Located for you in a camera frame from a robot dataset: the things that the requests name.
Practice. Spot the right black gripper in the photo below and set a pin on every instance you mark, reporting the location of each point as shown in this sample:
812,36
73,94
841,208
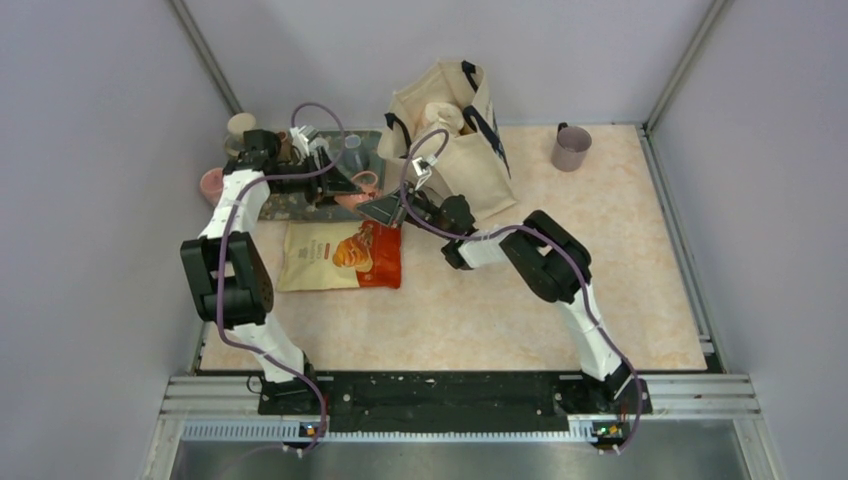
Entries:
388,209

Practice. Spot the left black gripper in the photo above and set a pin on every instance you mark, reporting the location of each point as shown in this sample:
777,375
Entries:
333,182

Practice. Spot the salmon pink mug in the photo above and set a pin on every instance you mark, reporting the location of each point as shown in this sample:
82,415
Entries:
368,188

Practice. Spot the beige canvas tote bag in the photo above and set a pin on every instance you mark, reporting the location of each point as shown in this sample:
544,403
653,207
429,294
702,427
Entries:
473,164

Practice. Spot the lilac mug black handle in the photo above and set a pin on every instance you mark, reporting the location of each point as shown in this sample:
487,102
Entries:
571,147

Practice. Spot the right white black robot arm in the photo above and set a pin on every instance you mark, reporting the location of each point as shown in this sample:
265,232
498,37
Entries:
553,264

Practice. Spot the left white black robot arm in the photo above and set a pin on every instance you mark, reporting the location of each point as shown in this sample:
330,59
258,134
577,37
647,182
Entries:
229,283

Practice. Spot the floral blue serving tray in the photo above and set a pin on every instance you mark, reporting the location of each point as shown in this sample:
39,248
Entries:
345,170

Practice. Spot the cassava chips bag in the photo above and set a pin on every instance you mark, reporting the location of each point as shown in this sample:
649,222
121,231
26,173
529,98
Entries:
346,255

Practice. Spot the pink cup off tray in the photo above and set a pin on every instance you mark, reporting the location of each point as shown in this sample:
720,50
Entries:
211,185

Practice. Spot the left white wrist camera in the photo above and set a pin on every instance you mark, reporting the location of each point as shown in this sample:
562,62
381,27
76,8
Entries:
306,141

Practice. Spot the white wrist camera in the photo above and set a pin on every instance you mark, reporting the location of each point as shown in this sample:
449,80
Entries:
306,141
423,168

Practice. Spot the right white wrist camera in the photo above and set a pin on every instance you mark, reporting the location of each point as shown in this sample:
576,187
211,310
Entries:
423,168

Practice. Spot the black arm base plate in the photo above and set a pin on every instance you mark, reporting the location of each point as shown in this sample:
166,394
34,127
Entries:
453,402

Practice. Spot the aluminium frame rail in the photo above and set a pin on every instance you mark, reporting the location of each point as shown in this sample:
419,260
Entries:
222,409

